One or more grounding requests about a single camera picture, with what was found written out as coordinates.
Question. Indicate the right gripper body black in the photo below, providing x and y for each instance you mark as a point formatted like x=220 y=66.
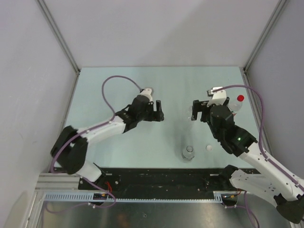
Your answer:
x=205 y=109

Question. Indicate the tall clear empty bottle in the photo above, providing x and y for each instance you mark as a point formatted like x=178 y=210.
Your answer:
x=189 y=113

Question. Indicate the white bottle cap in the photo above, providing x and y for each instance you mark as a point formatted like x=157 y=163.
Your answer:
x=209 y=148

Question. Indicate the red bottle cap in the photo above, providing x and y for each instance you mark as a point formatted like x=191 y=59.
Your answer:
x=240 y=98

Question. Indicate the short clear bottle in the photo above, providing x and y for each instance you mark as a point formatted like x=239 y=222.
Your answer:
x=188 y=153

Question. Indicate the clear bottle red label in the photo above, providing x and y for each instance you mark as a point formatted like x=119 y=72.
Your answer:
x=235 y=106

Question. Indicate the left aluminium corner post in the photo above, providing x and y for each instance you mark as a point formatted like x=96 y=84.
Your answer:
x=57 y=34

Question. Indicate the slotted cable duct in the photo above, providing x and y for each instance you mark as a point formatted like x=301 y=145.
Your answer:
x=103 y=197

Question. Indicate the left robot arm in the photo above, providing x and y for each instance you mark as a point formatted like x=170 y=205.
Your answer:
x=71 y=147

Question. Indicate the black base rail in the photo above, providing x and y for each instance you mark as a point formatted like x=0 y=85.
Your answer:
x=152 y=182

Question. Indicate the right aluminium corner post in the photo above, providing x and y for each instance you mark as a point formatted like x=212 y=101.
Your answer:
x=275 y=15

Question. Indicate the aluminium corner post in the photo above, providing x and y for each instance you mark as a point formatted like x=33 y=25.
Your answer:
x=57 y=34
x=275 y=15

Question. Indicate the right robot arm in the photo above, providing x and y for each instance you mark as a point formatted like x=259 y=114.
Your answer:
x=276 y=184

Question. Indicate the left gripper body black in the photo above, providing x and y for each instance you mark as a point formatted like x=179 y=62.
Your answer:
x=151 y=115

